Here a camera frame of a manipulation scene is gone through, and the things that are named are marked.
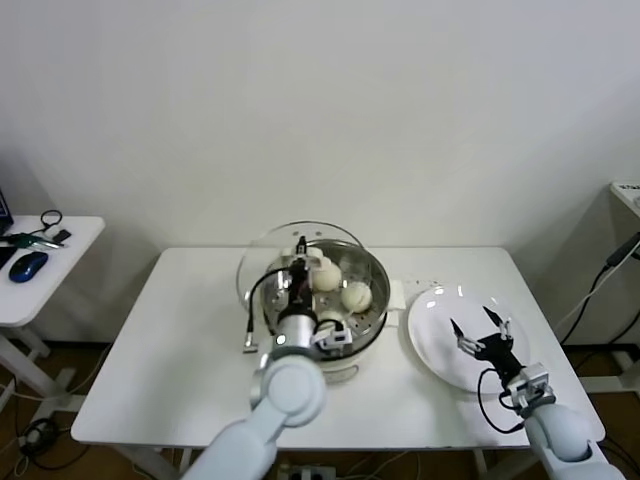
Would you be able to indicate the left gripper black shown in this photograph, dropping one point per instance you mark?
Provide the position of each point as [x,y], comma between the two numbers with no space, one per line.
[299,295]

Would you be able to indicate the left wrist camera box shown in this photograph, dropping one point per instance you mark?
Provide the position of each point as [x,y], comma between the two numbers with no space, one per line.
[334,336]

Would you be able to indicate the small black device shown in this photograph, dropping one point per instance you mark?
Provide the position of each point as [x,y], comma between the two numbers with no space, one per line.
[61,234]

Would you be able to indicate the white cabinet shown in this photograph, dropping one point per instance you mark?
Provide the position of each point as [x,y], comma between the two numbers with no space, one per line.
[620,210]

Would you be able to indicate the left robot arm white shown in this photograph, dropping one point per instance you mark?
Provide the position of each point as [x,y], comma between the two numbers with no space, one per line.
[290,390]

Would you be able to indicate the glass pot lid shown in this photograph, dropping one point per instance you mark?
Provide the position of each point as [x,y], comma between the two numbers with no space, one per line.
[265,245]

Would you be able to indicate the white side table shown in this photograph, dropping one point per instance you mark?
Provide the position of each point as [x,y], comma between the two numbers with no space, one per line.
[75,250]

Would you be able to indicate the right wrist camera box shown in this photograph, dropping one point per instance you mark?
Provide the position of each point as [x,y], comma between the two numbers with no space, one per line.
[535,385]

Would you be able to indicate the blue computer mouse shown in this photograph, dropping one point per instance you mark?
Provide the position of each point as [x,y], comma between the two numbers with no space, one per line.
[27,266]

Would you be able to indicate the white rectangular table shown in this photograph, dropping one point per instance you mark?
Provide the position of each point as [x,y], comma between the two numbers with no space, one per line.
[150,400]

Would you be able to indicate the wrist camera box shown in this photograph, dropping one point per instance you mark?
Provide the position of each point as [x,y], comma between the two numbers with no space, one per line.
[334,336]
[535,385]

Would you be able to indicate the white steamed baozi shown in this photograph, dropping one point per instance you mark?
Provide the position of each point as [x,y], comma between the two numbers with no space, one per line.
[331,317]
[329,279]
[357,298]

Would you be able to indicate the black flat device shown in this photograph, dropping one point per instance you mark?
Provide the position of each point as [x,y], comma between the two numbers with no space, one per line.
[5,256]

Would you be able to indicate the laptop with blue screen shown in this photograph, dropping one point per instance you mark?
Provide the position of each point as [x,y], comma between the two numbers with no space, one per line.
[4,207]

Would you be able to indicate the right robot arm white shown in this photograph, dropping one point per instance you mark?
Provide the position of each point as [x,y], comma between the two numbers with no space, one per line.
[565,435]

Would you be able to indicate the white power strip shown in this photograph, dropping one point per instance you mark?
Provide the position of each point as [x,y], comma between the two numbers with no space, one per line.
[312,472]

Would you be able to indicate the steel steamer basket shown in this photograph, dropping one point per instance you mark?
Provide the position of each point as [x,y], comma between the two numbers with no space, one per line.
[372,300]

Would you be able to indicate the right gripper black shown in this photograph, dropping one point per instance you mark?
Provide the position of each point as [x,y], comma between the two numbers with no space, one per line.
[500,355]

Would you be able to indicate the white round plate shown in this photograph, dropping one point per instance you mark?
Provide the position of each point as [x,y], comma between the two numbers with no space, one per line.
[435,340]

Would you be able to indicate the green pen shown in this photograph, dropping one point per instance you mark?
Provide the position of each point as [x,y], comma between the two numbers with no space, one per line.
[30,241]

